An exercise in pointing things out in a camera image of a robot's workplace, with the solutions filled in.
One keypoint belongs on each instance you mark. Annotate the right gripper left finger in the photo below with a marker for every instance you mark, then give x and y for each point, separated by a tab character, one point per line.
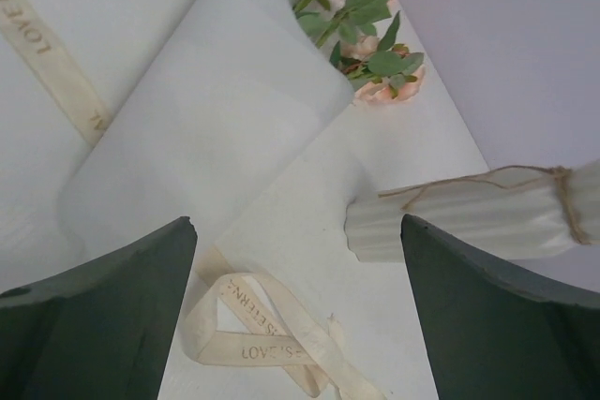
101	330

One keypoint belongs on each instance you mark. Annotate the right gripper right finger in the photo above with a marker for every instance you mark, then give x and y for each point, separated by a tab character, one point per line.
494	330

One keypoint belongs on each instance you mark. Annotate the cream printed ribbon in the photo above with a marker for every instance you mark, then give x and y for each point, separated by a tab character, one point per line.
67	68

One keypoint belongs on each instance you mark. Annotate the pink flower bouquet white wrap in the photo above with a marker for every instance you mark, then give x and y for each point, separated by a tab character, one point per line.
234	96

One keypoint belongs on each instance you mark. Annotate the white ribbed ceramic vase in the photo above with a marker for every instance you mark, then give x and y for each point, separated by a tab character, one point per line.
513	212

